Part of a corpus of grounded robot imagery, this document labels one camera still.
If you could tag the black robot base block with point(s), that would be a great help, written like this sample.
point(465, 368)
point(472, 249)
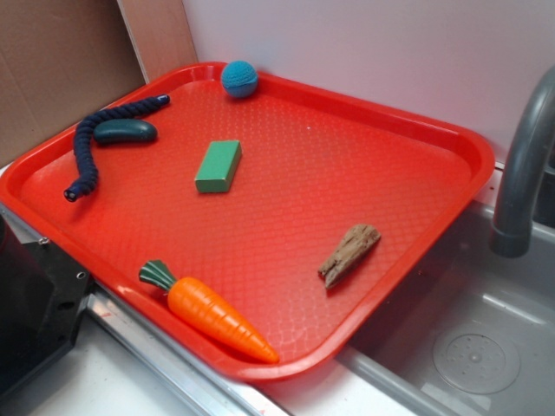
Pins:
point(43, 294)

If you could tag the red plastic tray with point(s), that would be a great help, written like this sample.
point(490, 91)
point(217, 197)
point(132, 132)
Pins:
point(314, 163)

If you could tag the green wooden block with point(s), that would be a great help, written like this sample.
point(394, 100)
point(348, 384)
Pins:
point(218, 167)

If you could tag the brown driftwood piece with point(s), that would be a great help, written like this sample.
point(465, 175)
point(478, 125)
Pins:
point(355, 245)

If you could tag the orange toy carrot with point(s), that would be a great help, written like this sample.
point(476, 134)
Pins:
point(199, 306)

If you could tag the blue crocheted ball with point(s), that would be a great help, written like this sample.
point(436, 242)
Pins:
point(239, 79)

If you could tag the dark green toy cucumber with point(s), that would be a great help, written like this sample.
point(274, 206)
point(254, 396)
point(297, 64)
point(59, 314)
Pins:
point(125, 131)

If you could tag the grey toy sink basin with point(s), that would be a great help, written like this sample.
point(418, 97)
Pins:
point(466, 332)

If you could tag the grey toy faucet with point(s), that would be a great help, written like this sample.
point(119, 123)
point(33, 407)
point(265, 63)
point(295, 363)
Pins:
point(526, 191)

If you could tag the brown cardboard panel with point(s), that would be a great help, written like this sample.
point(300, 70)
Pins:
point(61, 60)

